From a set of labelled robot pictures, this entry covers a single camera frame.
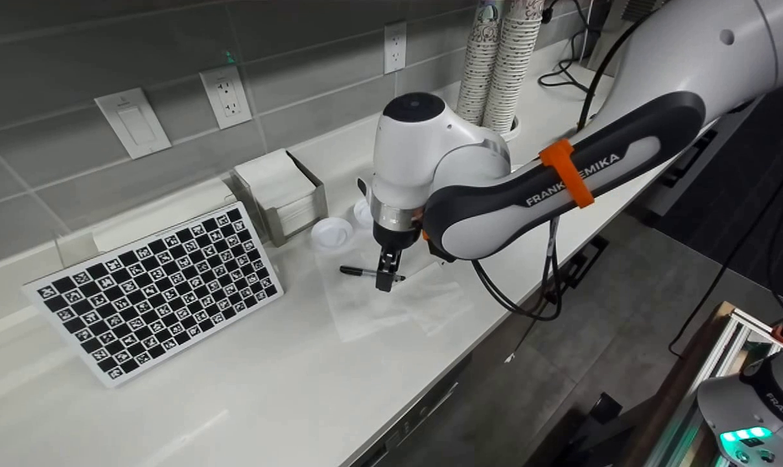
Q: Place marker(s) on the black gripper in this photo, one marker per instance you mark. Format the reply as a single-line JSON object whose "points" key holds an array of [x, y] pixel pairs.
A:
{"points": [[393, 236]]}

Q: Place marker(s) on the black marker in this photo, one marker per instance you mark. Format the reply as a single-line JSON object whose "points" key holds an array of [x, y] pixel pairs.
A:
{"points": [[356, 271]]}

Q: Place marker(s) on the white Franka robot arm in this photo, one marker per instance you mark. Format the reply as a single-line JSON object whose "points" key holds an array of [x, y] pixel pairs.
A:
{"points": [[667, 52]]}

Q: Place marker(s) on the grey robot base green light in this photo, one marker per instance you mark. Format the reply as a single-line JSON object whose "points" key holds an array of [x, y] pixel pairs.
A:
{"points": [[756, 406]]}

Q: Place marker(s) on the small white round cup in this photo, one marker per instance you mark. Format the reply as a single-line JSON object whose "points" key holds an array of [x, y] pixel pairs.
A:
{"points": [[362, 214]]}

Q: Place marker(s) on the white napkin dispenser box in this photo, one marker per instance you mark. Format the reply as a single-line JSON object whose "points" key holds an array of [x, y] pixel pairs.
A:
{"points": [[277, 184]]}

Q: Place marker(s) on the white round plastic lid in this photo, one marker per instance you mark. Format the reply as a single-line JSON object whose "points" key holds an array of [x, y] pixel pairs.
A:
{"points": [[330, 233]]}

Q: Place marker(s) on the black white calibration board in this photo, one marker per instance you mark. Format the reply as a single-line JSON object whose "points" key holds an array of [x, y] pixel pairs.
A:
{"points": [[150, 294]]}

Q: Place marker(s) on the white wall power outlet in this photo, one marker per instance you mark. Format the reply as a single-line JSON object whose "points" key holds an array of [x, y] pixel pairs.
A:
{"points": [[226, 96], [396, 46]]}

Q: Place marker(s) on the white light switch plate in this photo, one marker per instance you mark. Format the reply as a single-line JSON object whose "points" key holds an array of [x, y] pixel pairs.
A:
{"points": [[133, 122]]}

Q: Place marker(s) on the aluminium frame profile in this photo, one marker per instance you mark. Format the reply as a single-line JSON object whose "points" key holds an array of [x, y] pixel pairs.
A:
{"points": [[738, 333]]}

